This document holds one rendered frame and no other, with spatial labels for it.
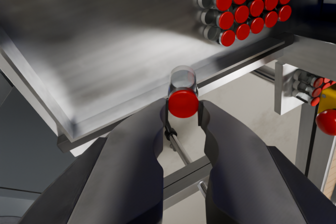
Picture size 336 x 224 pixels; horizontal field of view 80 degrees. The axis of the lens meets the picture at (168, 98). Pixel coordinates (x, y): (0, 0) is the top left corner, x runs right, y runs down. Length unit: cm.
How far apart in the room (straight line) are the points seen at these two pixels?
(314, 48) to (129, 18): 28
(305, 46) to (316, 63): 3
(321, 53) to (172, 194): 91
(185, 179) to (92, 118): 89
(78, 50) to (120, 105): 9
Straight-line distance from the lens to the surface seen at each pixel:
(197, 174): 114
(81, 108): 30
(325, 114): 39
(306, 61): 41
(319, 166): 74
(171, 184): 114
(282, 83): 47
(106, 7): 26
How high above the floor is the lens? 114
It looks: 55 degrees down
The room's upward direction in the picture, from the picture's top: 141 degrees clockwise
